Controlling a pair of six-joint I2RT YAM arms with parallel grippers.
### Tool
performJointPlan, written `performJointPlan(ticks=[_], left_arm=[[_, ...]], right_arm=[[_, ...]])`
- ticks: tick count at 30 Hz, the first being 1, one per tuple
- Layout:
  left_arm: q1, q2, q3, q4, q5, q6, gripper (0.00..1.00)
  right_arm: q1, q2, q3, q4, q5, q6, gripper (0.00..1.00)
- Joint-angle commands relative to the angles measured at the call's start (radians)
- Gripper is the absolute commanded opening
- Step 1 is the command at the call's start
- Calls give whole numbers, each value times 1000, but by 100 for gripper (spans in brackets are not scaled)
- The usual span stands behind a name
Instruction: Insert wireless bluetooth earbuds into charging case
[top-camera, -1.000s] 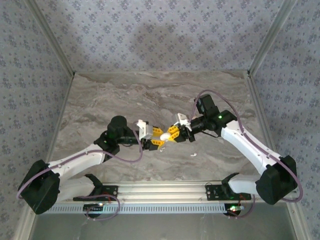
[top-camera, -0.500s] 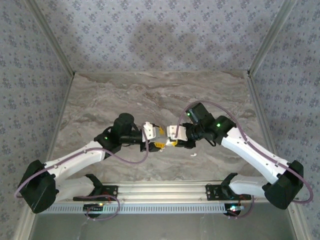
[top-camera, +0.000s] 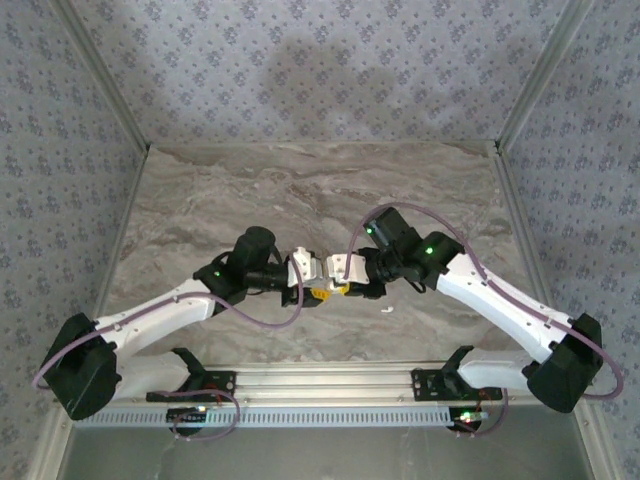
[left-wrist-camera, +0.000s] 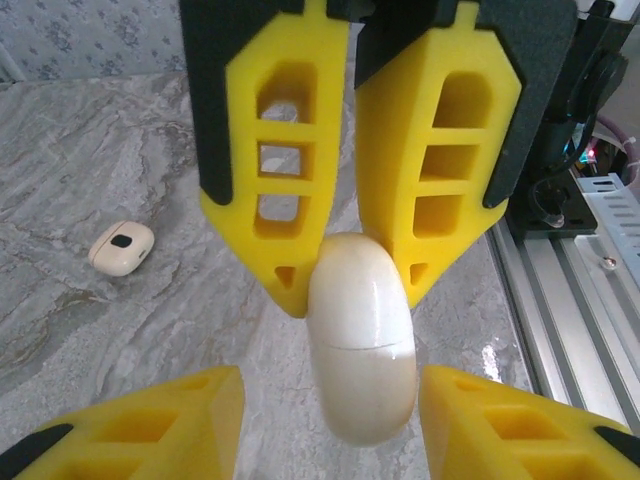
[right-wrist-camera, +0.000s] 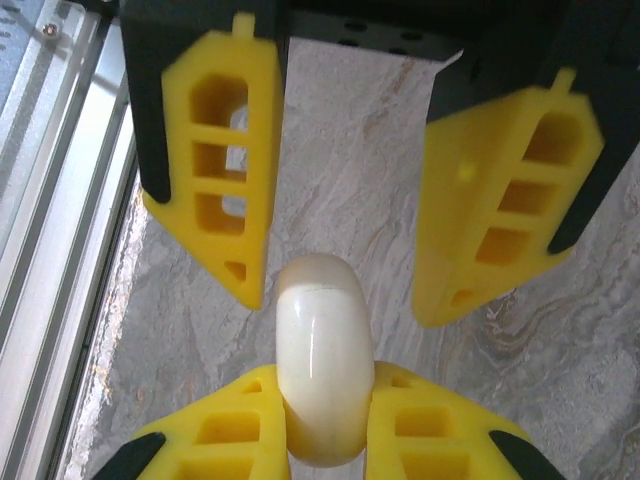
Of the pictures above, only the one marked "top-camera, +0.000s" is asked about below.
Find grey metal sheet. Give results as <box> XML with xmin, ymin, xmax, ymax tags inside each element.
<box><xmin>57</xmin><ymin>427</ymin><xmax>601</xmax><ymax>480</ymax></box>

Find black controller board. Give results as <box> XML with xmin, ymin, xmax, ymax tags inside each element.
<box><xmin>167</xmin><ymin>406</ymin><xmax>209</xmax><ymax>435</ymax></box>
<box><xmin>448</xmin><ymin>406</ymin><xmax>490</xmax><ymax>435</ymax></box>

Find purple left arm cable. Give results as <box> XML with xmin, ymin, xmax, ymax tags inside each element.
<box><xmin>31</xmin><ymin>257</ymin><xmax>305</xmax><ymax>442</ymax></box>

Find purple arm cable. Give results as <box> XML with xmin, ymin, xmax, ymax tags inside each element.
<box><xmin>343</xmin><ymin>202</ymin><xmax>626</xmax><ymax>439</ymax></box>
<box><xmin>31</xmin><ymin>257</ymin><xmax>305</xmax><ymax>442</ymax></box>

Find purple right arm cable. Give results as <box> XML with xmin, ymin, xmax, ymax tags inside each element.
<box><xmin>343</xmin><ymin>202</ymin><xmax>626</xmax><ymax>439</ymax></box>

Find long aluminium base rail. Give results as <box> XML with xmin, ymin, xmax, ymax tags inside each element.
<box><xmin>54</xmin><ymin>362</ymin><xmax>596</xmax><ymax>406</ymax></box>

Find grey slotted cable duct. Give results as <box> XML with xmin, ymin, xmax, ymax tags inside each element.
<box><xmin>73</xmin><ymin>404</ymin><xmax>501</xmax><ymax>430</ymax></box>

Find aluminium table side rail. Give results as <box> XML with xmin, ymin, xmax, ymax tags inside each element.
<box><xmin>492</xmin><ymin>142</ymin><xmax>561</xmax><ymax>351</ymax></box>
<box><xmin>77</xmin><ymin>144</ymin><xmax>151</xmax><ymax>369</ymax></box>

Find aluminium frame post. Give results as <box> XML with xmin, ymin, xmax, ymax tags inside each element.
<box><xmin>494</xmin><ymin>0</ymin><xmax>596</xmax><ymax>151</ymax></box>
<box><xmin>49</xmin><ymin>0</ymin><xmax>151</xmax><ymax>151</ymax></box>

